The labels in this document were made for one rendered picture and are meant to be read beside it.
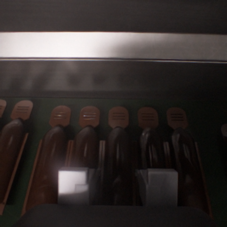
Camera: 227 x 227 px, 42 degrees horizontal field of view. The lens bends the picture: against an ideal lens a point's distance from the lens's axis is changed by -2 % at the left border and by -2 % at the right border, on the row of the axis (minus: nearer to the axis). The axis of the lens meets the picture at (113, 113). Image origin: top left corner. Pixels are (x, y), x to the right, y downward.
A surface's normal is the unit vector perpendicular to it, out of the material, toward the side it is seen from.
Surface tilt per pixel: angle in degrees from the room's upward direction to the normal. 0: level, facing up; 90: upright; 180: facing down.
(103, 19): 90
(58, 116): 2
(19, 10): 90
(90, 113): 2
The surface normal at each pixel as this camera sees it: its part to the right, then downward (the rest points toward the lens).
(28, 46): -0.02, 0.15
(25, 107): 0.00, -0.72
